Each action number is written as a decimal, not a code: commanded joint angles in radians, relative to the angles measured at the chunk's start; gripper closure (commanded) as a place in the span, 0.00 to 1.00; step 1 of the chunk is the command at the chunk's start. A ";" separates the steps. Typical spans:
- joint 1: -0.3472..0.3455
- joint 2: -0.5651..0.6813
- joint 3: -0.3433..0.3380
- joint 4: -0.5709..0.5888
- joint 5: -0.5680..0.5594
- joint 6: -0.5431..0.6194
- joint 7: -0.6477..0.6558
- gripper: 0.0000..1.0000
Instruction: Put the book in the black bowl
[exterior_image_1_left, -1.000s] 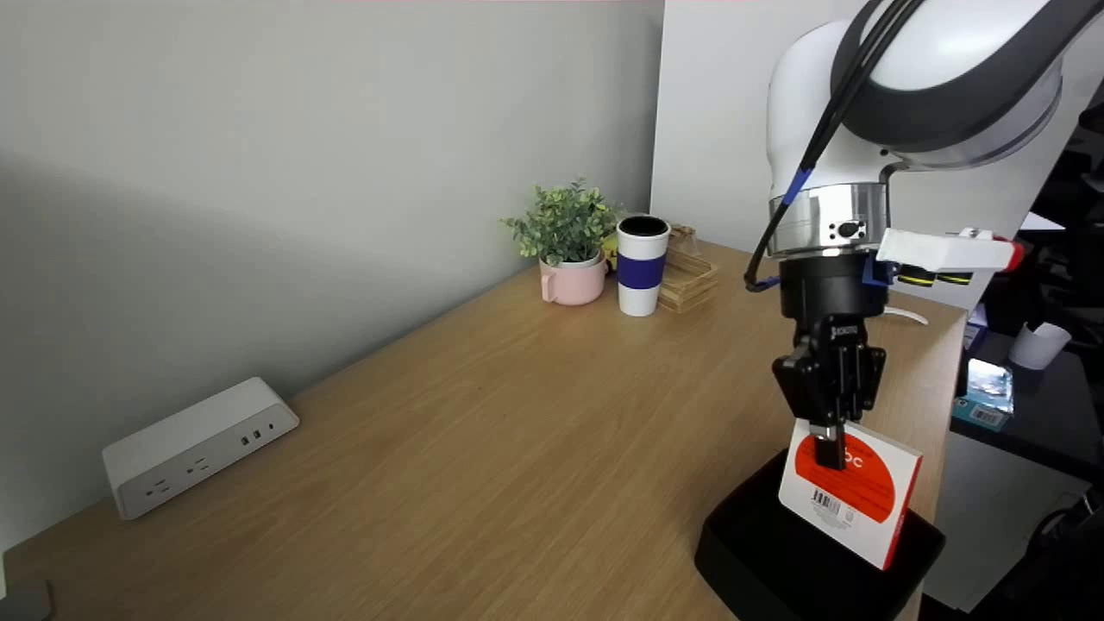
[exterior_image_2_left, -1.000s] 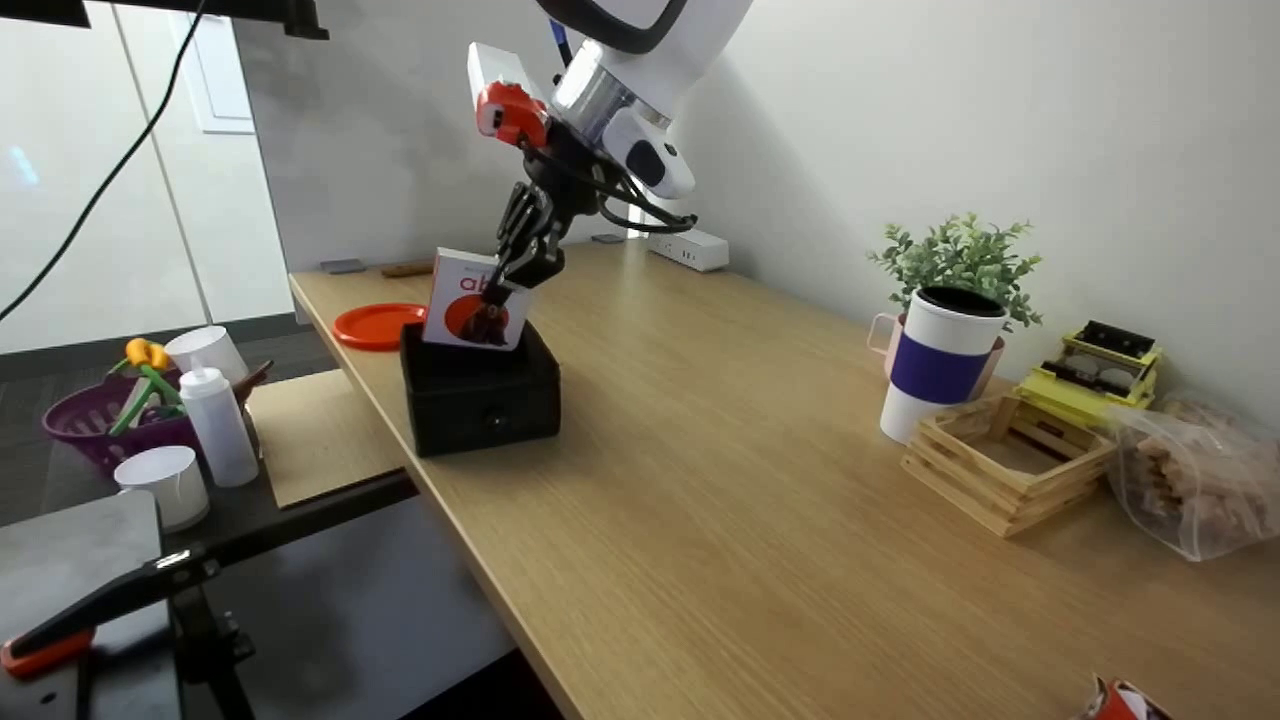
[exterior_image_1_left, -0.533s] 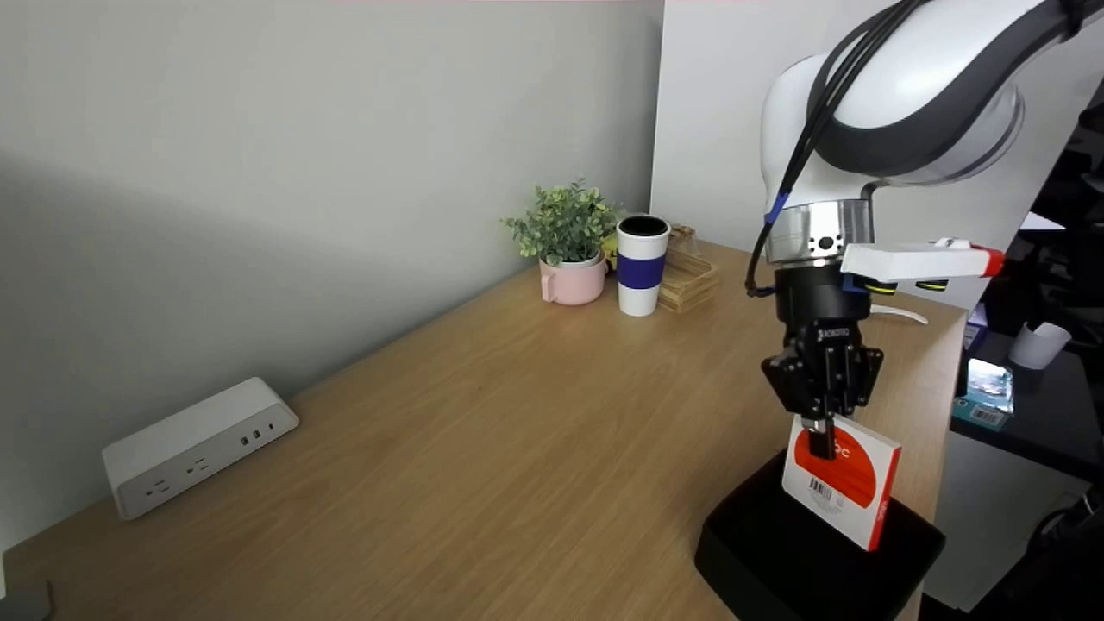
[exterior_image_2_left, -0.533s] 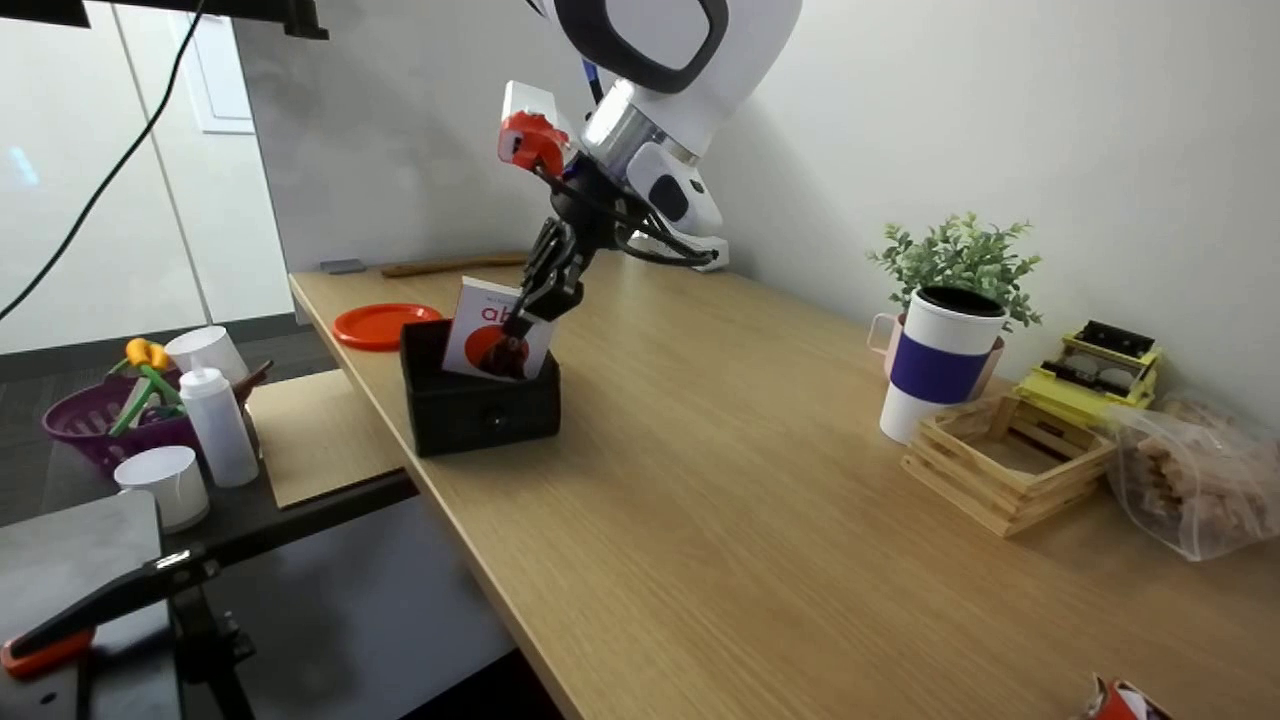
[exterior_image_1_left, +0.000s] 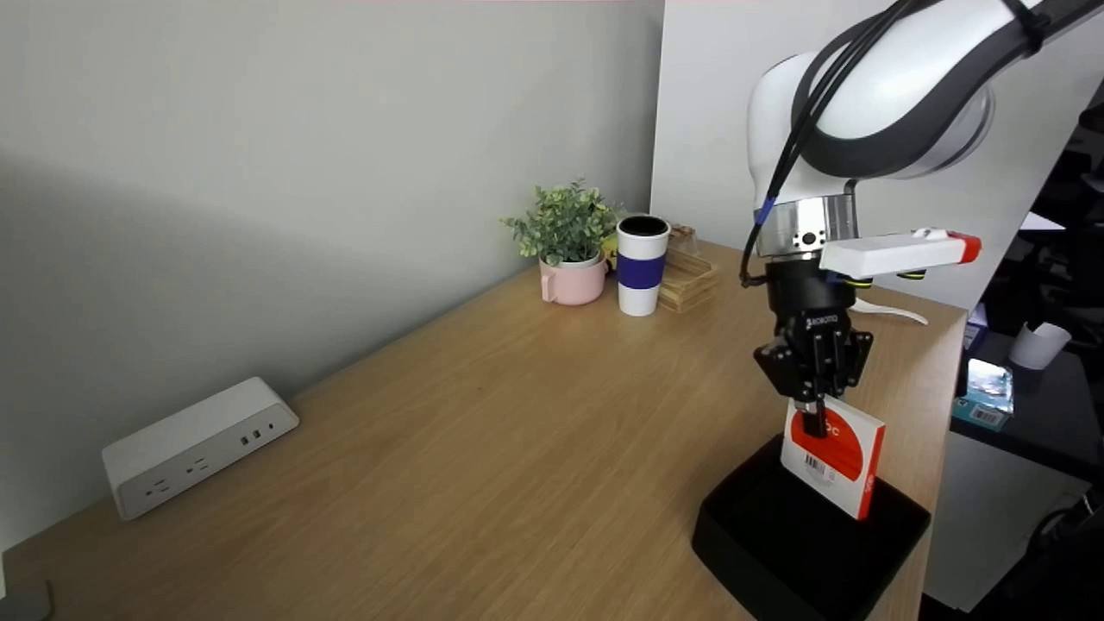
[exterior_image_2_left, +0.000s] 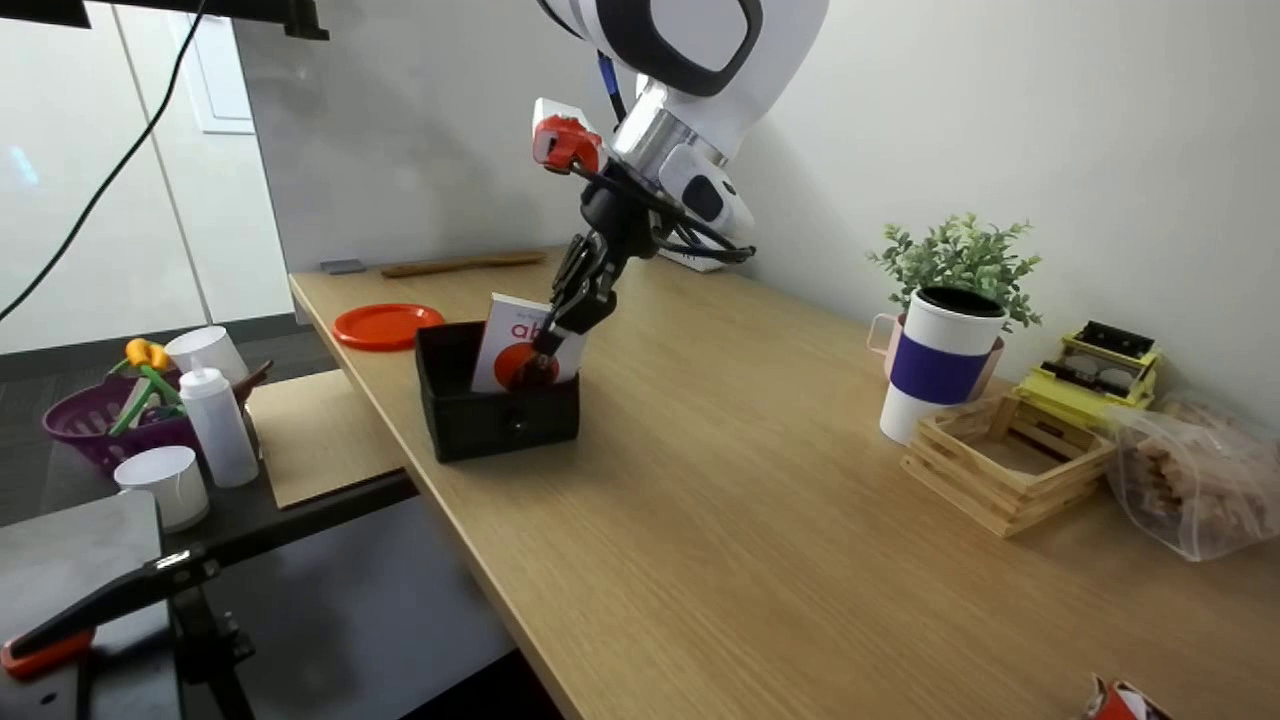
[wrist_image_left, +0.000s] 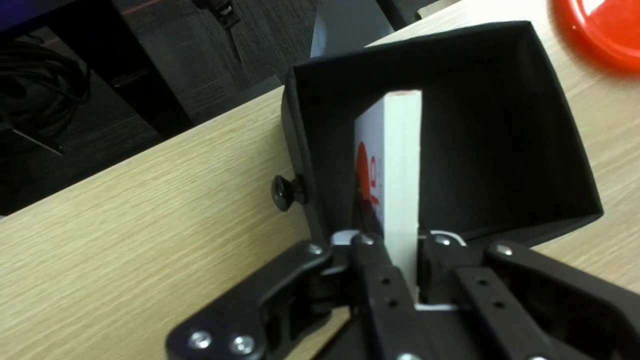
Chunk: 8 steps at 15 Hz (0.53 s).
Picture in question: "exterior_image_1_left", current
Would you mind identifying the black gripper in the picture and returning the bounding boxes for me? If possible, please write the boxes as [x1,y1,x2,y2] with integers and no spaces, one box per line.
[753,258,878,443]

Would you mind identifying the teal flat item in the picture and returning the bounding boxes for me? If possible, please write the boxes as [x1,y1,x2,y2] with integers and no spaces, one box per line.
[949,354,1023,434]

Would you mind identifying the pink plant pot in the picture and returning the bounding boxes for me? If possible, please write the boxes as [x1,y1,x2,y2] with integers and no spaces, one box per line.
[535,253,612,311]

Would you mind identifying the white power strip box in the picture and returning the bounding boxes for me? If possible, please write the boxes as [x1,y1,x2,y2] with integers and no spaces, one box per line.
[99,373,305,525]

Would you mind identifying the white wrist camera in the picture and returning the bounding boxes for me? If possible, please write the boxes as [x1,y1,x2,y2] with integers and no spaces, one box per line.
[823,223,987,284]

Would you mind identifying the green potted plant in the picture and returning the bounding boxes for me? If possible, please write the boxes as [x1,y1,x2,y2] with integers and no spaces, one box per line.
[500,180,626,270]

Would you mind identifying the short white container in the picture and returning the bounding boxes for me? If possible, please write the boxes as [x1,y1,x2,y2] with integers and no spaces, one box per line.
[1008,316,1077,373]

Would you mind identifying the deck of cards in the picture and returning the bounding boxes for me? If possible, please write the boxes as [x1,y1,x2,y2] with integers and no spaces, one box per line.
[778,395,891,525]

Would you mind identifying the wooden slat crate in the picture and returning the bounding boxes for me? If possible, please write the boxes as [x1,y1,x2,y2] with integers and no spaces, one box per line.
[655,223,725,311]

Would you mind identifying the black square bowl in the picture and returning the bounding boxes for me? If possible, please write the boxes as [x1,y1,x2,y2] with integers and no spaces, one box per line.
[692,433,935,621]

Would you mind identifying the white plastic spoon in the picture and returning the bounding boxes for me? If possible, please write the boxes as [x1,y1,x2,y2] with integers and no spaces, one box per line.
[856,292,932,328]

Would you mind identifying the white cup with purple band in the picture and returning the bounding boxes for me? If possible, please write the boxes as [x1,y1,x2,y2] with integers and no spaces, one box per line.
[616,213,674,320]

